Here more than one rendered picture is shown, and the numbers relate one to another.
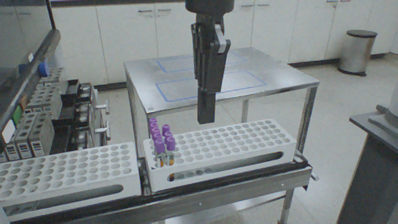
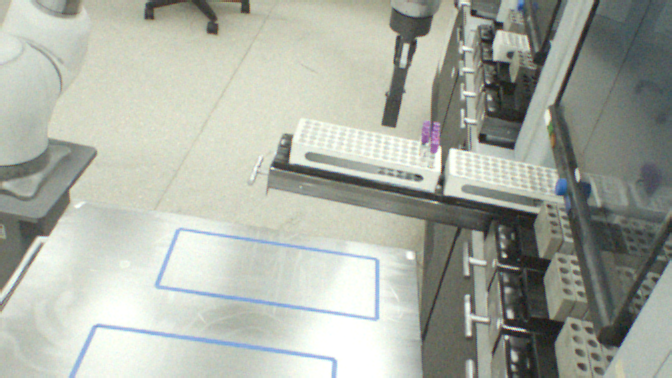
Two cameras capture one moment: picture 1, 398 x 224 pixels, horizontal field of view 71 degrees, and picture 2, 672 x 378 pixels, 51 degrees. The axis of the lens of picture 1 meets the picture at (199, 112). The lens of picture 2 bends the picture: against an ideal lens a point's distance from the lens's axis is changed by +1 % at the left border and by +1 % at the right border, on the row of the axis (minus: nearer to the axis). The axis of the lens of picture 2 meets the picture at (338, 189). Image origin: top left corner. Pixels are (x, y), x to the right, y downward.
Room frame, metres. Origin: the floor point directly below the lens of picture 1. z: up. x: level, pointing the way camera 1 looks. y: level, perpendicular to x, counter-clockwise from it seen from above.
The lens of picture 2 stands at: (1.61, 0.29, 1.60)
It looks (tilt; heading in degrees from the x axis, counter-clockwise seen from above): 35 degrees down; 198
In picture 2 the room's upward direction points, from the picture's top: 11 degrees clockwise
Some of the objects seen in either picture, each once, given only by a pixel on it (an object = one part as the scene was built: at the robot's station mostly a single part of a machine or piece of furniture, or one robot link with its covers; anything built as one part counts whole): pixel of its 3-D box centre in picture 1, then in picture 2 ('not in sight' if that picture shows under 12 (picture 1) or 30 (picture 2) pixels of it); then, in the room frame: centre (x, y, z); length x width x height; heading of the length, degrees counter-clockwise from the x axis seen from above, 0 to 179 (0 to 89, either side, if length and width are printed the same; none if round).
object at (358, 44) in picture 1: (356, 51); not in sight; (3.14, -1.82, 0.23); 0.38 x 0.31 x 0.46; 17
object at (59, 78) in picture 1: (60, 82); (571, 359); (0.79, 0.43, 0.85); 0.12 x 0.02 x 0.06; 16
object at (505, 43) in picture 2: not in sight; (546, 57); (-0.35, 0.18, 0.83); 0.30 x 0.10 x 0.06; 107
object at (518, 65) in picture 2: not in sight; (517, 68); (-0.17, 0.13, 0.85); 0.12 x 0.02 x 0.06; 18
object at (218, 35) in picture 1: (216, 32); not in sight; (0.41, -0.03, 1.09); 0.05 x 0.02 x 0.05; 17
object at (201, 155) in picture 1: (219, 153); (365, 156); (0.46, -0.04, 0.83); 0.30 x 0.10 x 0.06; 107
